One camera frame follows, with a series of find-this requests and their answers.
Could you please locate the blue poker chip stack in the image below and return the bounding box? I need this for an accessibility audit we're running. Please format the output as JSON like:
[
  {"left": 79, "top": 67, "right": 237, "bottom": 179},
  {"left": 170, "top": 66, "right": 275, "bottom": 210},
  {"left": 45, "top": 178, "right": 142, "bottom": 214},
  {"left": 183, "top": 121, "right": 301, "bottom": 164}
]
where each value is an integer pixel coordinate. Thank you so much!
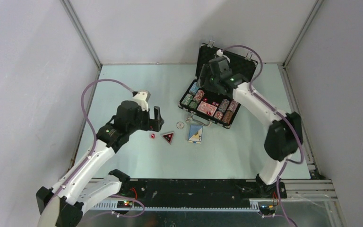
[{"left": 188, "top": 82, "right": 200, "bottom": 96}]

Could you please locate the grey chip stack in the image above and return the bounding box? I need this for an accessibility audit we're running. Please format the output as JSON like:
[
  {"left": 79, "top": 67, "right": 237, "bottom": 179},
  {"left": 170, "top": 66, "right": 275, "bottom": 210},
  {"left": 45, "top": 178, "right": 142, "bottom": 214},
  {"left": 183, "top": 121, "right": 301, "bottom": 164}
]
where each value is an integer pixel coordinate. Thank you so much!
[{"left": 217, "top": 99, "right": 230, "bottom": 113}]

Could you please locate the orange brown chip stack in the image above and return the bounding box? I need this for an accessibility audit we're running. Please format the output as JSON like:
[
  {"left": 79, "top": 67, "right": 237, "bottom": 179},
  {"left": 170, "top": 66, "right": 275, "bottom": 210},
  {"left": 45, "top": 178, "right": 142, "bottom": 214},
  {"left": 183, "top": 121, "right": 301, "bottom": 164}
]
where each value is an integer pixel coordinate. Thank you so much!
[{"left": 222, "top": 110, "right": 233, "bottom": 124}]

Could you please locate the red white chip stack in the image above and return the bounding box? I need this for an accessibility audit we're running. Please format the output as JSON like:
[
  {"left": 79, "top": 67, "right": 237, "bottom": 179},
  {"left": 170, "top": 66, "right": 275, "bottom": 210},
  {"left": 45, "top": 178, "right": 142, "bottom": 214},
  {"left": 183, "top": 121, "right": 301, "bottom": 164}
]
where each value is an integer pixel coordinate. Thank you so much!
[{"left": 226, "top": 100, "right": 240, "bottom": 114}]

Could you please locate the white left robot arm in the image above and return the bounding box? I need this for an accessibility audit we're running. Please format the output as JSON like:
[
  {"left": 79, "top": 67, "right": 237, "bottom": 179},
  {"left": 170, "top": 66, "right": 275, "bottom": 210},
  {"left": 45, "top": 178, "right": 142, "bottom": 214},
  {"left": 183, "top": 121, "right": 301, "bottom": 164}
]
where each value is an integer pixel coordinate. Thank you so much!
[{"left": 36, "top": 100, "right": 164, "bottom": 227}]

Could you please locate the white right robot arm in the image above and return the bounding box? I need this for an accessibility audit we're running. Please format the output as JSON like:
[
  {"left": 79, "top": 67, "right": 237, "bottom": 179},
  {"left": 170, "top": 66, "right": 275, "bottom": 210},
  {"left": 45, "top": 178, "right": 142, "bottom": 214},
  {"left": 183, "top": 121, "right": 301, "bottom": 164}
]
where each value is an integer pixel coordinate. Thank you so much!
[{"left": 198, "top": 56, "right": 304, "bottom": 198}]

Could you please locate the black poker set case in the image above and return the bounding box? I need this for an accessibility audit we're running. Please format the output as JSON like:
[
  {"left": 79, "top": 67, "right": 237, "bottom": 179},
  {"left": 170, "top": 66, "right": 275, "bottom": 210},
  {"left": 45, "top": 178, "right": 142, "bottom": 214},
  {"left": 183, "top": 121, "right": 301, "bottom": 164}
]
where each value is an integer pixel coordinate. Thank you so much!
[{"left": 178, "top": 42, "right": 258, "bottom": 129}]

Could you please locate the black red triangular button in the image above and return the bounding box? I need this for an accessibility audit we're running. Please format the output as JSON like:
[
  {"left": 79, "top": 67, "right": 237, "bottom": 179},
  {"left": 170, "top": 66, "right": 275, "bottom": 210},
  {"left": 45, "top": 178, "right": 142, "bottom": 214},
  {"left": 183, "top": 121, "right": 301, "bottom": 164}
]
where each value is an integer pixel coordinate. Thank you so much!
[{"left": 161, "top": 131, "right": 174, "bottom": 144}]

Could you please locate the white dealer button chip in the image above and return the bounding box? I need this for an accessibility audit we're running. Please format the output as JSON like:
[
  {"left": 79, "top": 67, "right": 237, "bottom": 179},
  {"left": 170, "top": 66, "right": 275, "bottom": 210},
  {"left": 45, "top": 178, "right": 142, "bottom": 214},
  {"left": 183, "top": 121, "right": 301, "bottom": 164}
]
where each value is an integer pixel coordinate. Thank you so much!
[{"left": 176, "top": 121, "right": 185, "bottom": 129}]

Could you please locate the tall green chip stack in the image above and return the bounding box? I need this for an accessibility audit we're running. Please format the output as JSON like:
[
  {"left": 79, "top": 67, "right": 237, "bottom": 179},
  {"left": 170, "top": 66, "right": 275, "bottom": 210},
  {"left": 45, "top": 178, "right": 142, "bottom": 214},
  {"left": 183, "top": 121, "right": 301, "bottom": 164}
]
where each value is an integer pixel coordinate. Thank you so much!
[{"left": 181, "top": 94, "right": 193, "bottom": 106}]

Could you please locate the red playing card deck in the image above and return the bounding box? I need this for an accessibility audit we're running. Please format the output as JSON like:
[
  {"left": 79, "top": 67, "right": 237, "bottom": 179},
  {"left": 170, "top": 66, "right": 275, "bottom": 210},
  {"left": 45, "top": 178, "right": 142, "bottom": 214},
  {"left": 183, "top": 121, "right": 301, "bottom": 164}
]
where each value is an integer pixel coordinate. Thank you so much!
[{"left": 197, "top": 102, "right": 217, "bottom": 117}]

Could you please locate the short green chip stack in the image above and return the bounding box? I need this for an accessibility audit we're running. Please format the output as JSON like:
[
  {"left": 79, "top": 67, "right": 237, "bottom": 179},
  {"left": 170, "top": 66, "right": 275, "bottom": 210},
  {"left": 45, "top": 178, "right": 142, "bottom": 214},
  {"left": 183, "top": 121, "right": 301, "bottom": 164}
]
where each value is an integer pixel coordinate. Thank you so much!
[{"left": 189, "top": 101, "right": 198, "bottom": 109}]

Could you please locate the red chip stack in case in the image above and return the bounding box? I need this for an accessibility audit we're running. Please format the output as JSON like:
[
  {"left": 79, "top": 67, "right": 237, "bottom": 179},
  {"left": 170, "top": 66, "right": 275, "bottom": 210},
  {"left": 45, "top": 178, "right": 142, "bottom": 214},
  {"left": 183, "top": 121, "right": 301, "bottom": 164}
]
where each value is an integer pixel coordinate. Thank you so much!
[{"left": 214, "top": 111, "right": 224, "bottom": 121}]

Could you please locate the blue playing card deck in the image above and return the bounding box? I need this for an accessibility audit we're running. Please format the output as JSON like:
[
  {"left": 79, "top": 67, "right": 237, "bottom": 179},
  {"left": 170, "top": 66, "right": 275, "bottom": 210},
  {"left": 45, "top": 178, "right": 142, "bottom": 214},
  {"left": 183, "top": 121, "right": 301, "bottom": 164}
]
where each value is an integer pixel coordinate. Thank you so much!
[{"left": 187, "top": 124, "right": 203, "bottom": 144}]

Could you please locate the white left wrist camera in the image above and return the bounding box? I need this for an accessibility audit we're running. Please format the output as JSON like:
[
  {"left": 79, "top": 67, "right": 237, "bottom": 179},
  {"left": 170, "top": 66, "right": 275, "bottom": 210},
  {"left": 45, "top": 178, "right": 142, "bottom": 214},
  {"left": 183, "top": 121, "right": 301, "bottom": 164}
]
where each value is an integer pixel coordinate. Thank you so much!
[{"left": 132, "top": 90, "right": 150, "bottom": 112}]

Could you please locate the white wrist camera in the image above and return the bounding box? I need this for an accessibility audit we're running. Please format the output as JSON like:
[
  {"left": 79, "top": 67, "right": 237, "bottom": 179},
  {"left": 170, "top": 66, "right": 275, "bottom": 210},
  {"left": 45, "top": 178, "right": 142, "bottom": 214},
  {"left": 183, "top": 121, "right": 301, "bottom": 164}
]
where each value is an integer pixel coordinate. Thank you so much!
[
  {"left": 216, "top": 49, "right": 231, "bottom": 63},
  {"left": 132, "top": 90, "right": 150, "bottom": 112}
]

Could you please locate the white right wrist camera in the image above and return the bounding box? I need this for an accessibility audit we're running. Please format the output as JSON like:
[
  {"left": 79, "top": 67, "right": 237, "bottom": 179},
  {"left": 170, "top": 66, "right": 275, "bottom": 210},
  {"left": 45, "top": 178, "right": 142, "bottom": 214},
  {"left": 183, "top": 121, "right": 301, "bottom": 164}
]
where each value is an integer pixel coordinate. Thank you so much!
[{"left": 216, "top": 49, "right": 231, "bottom": 63}]

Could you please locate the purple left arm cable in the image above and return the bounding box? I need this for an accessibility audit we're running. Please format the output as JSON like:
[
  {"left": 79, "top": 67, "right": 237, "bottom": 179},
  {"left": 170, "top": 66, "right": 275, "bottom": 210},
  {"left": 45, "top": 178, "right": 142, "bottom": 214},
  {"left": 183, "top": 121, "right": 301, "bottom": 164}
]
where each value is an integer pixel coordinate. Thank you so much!
[{"left": 43, "top": 79, "right": 146, "bottom": 220}]

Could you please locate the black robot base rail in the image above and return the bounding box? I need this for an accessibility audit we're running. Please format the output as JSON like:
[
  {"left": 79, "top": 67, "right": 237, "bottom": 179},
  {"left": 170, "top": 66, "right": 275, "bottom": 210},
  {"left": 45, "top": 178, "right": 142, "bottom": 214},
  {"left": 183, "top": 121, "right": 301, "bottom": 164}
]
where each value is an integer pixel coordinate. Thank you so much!
[{"left": 118, "top": 177, "right": 287, "bottom": 209}]

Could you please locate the aluminium frame rail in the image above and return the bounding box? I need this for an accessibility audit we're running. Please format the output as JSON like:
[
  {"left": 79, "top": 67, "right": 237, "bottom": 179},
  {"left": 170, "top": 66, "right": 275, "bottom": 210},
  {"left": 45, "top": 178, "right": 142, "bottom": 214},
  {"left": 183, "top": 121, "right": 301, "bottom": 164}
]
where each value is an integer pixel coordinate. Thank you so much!
[{"left": 53, "top": 178, "right": 339, "bottom": 212}]

